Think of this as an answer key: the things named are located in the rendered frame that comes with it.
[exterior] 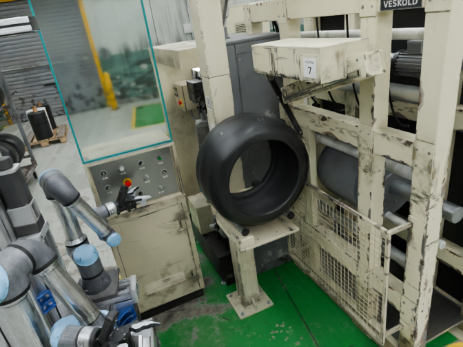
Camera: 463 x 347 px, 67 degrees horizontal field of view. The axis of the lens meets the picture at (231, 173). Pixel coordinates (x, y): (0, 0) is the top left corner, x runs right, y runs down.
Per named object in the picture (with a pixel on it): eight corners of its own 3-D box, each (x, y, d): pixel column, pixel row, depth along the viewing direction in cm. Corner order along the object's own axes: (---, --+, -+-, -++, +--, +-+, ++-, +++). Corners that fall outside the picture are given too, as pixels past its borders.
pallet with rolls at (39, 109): (32, 137, 817) (20, 105, 786) (68, 129, 840) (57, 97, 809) (25, 151, 713) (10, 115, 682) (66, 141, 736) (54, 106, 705)
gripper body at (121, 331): (138, 345, 117) (105, 343, 120) (133, 324, 114) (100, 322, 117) (126, 364, 110) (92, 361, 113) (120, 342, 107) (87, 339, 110)
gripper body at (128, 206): (132, 202, 212) (113, 211, 205) (129, 191, 207) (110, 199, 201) (138, 208, 207) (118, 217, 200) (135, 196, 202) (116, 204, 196)
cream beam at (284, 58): (252, 73, 194) (249, 45, 188) (291, 65, 202) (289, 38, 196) (320, 85, 142) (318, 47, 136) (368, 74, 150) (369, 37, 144)
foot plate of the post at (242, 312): (226, 296, 269) (225, 292, 267) (257, 283, 277) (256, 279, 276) (240, 320, 246) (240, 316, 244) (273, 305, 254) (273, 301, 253)
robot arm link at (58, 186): (65, 174, 161) (127, 237, 190) (58, 169, 169) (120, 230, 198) (44, 192, 157) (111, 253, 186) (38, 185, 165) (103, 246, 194)
